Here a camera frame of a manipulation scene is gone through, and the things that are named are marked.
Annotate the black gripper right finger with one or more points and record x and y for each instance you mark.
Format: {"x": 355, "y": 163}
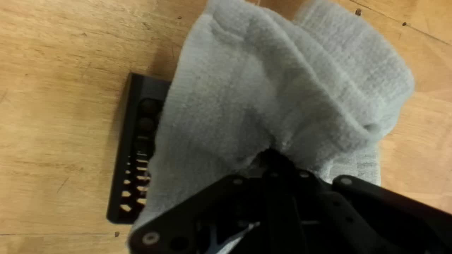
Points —
{"x": 354, "y": 216}

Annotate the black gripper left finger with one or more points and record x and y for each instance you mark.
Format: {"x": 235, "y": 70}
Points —
{"x": 258, "y": 212}

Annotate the white cloth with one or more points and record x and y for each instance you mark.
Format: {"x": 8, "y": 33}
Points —
{"x": 321, "y": 89}

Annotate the black perforated box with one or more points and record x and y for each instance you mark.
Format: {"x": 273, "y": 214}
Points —
{"x": 142, "y": 108}

